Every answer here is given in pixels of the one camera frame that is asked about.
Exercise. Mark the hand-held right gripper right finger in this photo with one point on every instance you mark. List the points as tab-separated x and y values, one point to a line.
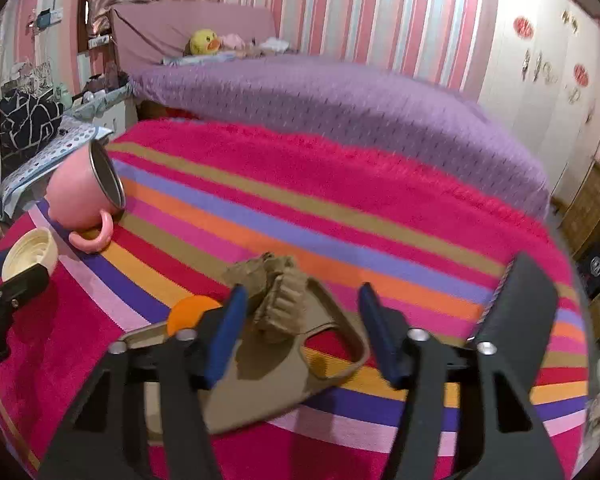
380	330

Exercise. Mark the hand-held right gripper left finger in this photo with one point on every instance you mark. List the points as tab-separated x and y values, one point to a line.
225	335

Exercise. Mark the white bowl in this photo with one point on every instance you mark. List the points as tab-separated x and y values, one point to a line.
27	252

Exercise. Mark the khaki cloth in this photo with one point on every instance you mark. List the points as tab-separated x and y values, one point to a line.
280	310

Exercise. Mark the brown paper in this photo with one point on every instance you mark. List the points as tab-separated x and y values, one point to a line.
250	270

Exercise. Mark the orange round lid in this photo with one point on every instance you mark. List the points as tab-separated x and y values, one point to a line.
190	312

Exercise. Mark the brown cardboard sheet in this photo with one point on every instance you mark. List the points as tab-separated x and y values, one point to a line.
280	380

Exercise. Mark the pink cup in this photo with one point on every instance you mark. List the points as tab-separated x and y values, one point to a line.
75	195

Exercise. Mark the striped red blanket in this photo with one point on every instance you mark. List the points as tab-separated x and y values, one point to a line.
330	220

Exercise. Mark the white dotted cloth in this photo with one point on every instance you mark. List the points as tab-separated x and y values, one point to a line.
55	155

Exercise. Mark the black patterned bag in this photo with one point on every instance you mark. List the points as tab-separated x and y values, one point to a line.
30	125

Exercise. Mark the purple dotted bedspread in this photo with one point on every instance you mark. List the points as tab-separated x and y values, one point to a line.
355	110

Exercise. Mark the wooden desk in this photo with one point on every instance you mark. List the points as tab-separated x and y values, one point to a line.
592	210

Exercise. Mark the white power strip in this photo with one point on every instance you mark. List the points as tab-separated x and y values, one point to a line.
99	41

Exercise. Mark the pink covered headboard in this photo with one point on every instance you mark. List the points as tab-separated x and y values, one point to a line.
155	30

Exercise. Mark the pink cloth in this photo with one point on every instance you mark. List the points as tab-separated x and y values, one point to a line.
235	42

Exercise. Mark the yellow duck plush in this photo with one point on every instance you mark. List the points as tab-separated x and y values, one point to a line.
204	42

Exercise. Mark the cream wardrobe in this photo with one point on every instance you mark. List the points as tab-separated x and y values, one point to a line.
530	60

